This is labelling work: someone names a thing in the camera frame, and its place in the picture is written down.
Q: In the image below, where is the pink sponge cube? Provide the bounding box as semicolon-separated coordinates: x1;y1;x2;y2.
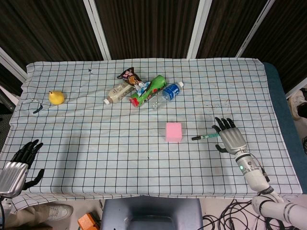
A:
165;122;183;143

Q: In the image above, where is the beige trouser leg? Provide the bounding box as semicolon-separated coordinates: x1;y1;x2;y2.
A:
9;205;52;230

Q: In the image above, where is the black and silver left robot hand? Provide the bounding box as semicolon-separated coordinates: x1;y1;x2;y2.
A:
0;139;45;198

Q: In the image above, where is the clear water bottle blue label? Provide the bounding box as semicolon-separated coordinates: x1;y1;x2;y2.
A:
150;81;184;110

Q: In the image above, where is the white partition frame post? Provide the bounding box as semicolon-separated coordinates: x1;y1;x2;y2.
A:
236;0;275;58
0;46;28;82
83;0;112;60
186;0;213;59

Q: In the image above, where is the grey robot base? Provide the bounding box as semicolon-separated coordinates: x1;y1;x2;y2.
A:
100;196;204;230

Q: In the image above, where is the green bottle red cap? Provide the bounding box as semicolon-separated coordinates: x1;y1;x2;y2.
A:
130;74;167;108

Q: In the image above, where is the green marker pen black cap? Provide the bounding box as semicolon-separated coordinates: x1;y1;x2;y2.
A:
191;133;220;141

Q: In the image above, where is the yellow pear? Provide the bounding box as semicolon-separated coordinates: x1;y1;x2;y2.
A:
48;90;65;105

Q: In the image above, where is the black cable bundle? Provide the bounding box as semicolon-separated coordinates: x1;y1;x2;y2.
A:
202;197;307;230

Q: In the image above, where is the white shoe dark opening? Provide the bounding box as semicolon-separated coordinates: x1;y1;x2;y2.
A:
287;89;307;120

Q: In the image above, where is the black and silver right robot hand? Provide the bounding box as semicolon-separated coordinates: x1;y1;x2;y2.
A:
212;116;248;155

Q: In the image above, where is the white sneaker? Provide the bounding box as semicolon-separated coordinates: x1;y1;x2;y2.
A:
47;204;74;221

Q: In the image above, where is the orange device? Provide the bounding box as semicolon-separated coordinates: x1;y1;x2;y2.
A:
77;212;101;230

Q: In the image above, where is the white checked tablecloth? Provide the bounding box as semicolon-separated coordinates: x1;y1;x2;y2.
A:
0;58;302;216

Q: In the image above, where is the blue white candy wrapper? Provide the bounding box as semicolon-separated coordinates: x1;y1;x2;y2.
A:
134;80;152;96

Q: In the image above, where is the beige milk tea bottle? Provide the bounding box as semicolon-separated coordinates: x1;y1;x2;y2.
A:
103;82;135;104

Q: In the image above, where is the grey corrugated hose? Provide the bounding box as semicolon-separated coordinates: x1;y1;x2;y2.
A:
0;94;17;113

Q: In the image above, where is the brown snack bag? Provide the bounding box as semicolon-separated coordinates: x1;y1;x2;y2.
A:
117;67;144;91

